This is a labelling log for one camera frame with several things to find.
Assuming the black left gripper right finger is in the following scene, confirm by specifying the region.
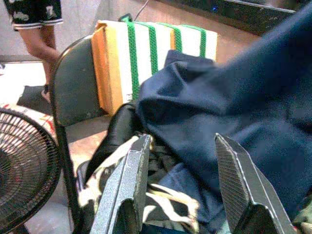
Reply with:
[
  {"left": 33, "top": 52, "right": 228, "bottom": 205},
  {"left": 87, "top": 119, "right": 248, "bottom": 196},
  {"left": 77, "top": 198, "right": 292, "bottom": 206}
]
[{"left": 214, "top": 133, "right": 297, "bottom": 234}]

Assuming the black folding chair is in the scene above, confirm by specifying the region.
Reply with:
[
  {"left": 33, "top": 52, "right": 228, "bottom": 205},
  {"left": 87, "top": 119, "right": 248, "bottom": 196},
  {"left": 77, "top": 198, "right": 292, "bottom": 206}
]
[{"left": 50, "top": 35, "right": 115, "bottom": 234}]

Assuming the white box with green straps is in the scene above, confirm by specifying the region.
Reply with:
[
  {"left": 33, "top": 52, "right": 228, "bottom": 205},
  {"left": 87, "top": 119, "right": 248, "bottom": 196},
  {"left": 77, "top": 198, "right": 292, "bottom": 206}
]
[{"left": 91, "top": 16, "right": 218, "bottom": 117}]

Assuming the person in black patterned shorts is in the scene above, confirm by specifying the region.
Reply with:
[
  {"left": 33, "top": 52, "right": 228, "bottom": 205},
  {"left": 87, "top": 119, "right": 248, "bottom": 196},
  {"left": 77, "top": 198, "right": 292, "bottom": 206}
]
[{"left": 3, "top": 0, "right": 64, "bottom": 102}]

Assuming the black and white patterned garment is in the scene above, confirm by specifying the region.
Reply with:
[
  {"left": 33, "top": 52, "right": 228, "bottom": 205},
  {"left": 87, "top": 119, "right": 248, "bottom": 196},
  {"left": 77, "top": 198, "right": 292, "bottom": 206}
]
[{"left": 77, "top": 135, "right": 200, "bottom": 232}]

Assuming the dark navy blue garment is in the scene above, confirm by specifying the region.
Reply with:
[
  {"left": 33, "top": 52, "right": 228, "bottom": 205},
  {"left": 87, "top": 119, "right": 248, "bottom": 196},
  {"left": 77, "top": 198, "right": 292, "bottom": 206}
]
[{"left": 136, "top": 2, "right": 312, "bottom": 226}]

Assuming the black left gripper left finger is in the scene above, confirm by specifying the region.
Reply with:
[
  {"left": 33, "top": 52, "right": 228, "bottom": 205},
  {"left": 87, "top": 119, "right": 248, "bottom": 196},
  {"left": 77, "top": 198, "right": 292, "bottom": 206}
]
[{"left": 90, "top": 134, "right": 152, "bottom": 234}]

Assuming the dark counter with metal edge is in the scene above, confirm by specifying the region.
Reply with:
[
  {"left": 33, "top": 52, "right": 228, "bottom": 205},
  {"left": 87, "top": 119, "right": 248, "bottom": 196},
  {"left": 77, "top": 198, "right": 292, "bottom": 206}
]
[{"left": 156, "top": 0, "right": 305, "bottom": 37}]

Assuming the black electric fan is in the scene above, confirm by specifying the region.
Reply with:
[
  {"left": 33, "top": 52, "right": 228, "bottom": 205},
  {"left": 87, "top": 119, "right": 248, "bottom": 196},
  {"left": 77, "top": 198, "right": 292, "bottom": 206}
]
[{"left": 0, "top": 105, "right": 61, "bottom": 234}]

